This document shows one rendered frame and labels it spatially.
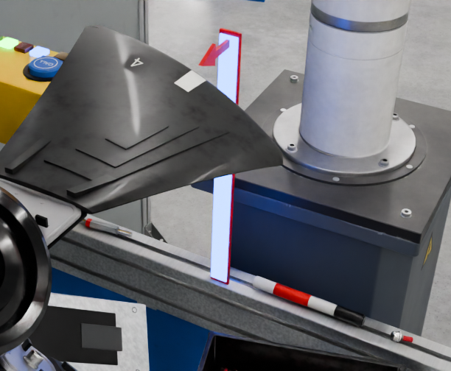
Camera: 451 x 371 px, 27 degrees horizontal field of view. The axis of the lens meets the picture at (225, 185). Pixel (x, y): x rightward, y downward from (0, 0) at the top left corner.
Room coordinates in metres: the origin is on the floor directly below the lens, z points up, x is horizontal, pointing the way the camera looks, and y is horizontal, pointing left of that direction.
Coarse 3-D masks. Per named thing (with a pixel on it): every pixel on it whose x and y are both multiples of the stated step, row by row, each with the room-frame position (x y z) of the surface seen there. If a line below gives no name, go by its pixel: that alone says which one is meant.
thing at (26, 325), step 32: (0, 192) 0.49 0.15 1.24; (0, 224) 0.48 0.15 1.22; (32, 224) 0.48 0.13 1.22; (0, 256) 0.46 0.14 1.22; (32, 256) 0.47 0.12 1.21; (0, 288) 0.44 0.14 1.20; (32, 288) 0.45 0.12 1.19; (0, 320) 0.43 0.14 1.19; (32, 320) 0.43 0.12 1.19; (0, 352) 0.40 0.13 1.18
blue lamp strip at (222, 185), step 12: (228, 36) 0.85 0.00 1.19; (228, 48) 0.85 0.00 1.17; (228, 60) 0.85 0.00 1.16; (228, 72) 0.85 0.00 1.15; (228, 84) 0.85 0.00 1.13; (228, 96) 0.85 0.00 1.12; (216, 180) 0.86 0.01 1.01; (228, 180) 0.85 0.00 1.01; (216, 192) 0.86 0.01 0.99; (228, 192) 0.85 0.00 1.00; (216, 204) 0.86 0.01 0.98; (228, 204) 0.85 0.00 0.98; (216, 216) 0.86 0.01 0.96; (228, 216) 0.85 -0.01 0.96; (216, 228) 0.86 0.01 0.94; (228, 228) 0.85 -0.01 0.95; (216, 240) 0.86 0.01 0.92; (216, 252) 0.86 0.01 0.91; (216, 264) 0.86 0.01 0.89; (216, 276) 0.86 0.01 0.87
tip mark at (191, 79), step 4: (192, 72) 0.77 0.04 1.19; (184, 76) 0.76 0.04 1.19; (188, 76) 0.76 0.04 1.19; (192, 76) 0.77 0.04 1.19; (196, 76) 0.77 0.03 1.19; (180, 80) 0.75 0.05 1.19; (184, 80) 0.76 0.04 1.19; (188, 80) 0.76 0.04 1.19; (192, 80) 0.76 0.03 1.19; (196, 80) 0.76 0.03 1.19; (200, 80) 0.76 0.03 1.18; (204, 80) 0.77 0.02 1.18; (176, 84) 0.75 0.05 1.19; (180, 84) 0.75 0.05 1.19; (184, 84) 0.75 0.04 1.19; (188, 84) 0.75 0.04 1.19; (192, 84) 0.75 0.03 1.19; (196, 84) 0.76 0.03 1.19; (184, 88) 0.74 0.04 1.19; (188, 88) 0.74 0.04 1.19; (192, 88) 0.75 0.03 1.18
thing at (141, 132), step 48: (96, 48) 0.77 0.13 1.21; (144, 48) 0.79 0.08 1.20; (48, 96) 0.70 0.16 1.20; (96, 96) 0.70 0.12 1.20; (144, 96) 0.71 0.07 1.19; (192, 96) 0.74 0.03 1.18; (48, 144) 0.63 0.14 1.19; (96, 144) 0.63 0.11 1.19; (144, 144) 0.65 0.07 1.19; (192, 144) 0.66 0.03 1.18; (240, 144) 0.69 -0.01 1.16; (48, 192) 0.57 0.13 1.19; (96, 192) 0.57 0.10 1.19; (144, 192) 0.59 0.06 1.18
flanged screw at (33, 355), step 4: (32, 352) 0.47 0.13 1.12; (36, 352) 0.47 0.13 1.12; (24, 356) 0.47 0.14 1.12; (28, 356) 0.46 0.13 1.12; (32, 356) 0.46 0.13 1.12; (36, 356) 0.46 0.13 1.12; (40, 356) 0.47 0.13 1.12; (24, 360) 0.46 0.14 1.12; (28, 360) 0.46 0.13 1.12; (32, 360) 0.46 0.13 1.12; (36, 360) 0.46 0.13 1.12; (40, 360) 0.46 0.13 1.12; (32, 364) 0.46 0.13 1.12; (36, 364) 0.46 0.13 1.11; (36, 368) 0.46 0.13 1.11
